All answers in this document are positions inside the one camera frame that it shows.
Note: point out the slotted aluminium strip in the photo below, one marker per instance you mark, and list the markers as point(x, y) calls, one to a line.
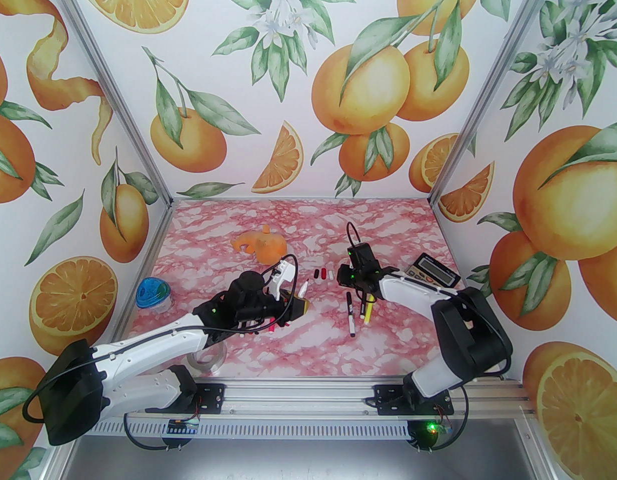
point(288, 427)

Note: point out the yellow highlighter pen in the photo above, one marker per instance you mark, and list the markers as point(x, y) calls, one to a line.
point(368, 314)

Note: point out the small circuit board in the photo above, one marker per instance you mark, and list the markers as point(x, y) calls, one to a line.
point(183, 427)

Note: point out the small board green light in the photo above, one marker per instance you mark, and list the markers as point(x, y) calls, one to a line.
point(431, 427)

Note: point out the black and grey calculator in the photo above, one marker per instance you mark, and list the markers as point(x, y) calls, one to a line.
point(433, 270)

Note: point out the orange plastic toy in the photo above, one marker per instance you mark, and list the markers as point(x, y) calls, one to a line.
point(266, 248)

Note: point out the long black marker pen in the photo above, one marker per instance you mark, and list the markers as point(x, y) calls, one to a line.
point(350, 318)

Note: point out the aluminium corner post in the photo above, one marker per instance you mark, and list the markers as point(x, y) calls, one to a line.
point(115, 88)
point(486, 88)

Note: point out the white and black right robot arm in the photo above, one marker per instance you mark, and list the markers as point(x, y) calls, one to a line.
point(413, 290)

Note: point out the pink marker pen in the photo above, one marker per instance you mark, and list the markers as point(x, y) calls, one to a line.
point(306, 284)

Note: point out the clear tape roll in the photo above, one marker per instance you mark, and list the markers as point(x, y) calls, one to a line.
point(216, 360)

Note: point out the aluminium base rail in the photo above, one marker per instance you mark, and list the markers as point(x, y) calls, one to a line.
point(288, 398)

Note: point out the blue lidded plastic container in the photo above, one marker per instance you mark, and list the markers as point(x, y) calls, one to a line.
point(153, 293)

